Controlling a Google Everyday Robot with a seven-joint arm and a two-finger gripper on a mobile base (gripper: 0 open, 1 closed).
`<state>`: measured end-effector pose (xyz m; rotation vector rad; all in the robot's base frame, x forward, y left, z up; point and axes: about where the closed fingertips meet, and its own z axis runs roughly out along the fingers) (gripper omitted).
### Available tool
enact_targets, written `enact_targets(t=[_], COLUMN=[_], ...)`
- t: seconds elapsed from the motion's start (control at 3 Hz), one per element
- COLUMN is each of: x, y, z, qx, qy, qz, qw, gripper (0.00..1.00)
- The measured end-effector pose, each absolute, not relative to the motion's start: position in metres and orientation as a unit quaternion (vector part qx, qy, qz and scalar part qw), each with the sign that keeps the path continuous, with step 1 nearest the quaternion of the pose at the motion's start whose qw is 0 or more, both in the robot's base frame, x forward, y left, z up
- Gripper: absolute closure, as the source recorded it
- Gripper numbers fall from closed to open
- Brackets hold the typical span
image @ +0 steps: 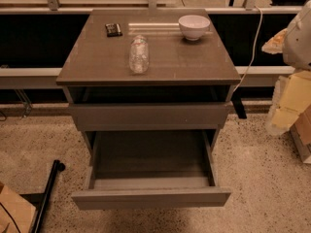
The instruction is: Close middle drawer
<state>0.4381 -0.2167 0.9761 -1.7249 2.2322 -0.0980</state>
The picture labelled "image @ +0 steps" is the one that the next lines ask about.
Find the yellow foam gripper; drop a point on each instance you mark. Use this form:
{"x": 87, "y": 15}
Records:
{"x": 298, "y": 46}

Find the grey drawer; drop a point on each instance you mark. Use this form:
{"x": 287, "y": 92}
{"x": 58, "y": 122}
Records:
{"x": 151, "y": 169}
{"x": 95, "y": 117}

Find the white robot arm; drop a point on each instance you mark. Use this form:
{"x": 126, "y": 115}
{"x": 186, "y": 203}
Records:
{"x": 294, "y": 42}

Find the grey top drawer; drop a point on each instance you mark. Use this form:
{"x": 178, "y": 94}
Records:
{"x": 95, "y": 117}

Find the brown drawer cabinet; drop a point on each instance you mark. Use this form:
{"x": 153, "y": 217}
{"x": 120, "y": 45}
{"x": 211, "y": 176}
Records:
{"x": 180, "y": 71}

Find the white ceramic bowl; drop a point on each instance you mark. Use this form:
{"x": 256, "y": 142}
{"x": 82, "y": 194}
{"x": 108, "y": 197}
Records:
{"x": 193, "y": 27}

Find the cardboard box right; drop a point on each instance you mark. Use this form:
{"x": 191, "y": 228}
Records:
{"x": 301, "y": 132}

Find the cardboard box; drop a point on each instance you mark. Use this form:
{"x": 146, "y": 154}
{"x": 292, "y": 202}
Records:
{"x": 16, "y": 213}
{"x": 301, "y": 132}

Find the clear plastic bottle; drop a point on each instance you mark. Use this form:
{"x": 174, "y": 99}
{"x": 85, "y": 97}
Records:
{"x": 139, "y": 55}

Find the small black packet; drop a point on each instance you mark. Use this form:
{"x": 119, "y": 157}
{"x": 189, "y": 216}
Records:
{"x": 113, "y": 30}

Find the black metal stand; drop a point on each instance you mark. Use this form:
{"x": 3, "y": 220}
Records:
{"x": 41, "y": 200}

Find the cardboard box left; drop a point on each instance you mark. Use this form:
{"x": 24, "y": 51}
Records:
{"x": 16, "y": 213}

